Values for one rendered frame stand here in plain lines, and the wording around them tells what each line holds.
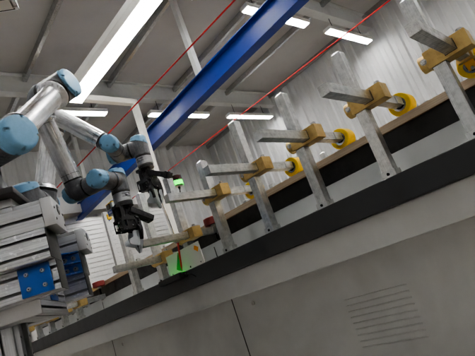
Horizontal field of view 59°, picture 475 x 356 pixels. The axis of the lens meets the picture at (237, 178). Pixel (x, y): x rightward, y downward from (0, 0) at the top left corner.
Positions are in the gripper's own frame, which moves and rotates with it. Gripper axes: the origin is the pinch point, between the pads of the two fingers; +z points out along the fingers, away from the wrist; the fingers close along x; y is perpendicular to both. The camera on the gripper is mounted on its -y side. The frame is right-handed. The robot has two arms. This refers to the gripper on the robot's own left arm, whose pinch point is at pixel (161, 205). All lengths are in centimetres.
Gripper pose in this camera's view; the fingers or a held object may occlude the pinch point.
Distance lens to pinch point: 193.7
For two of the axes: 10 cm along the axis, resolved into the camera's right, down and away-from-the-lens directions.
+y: -8.5, 3.8, 3.6
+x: -4.2, -0.8, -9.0
